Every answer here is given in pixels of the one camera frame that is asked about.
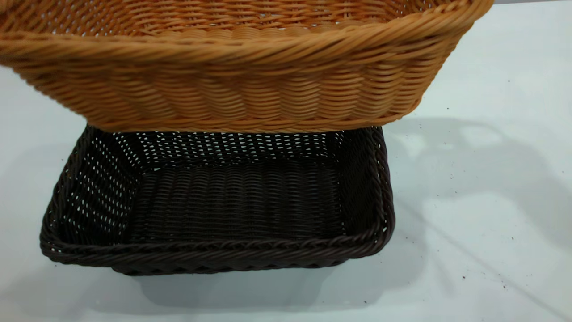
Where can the black wicker basket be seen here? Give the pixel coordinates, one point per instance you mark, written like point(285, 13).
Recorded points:
point(232, 201)

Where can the orange wicker basket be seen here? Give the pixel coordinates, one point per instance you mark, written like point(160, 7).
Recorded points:
point(223, 89)

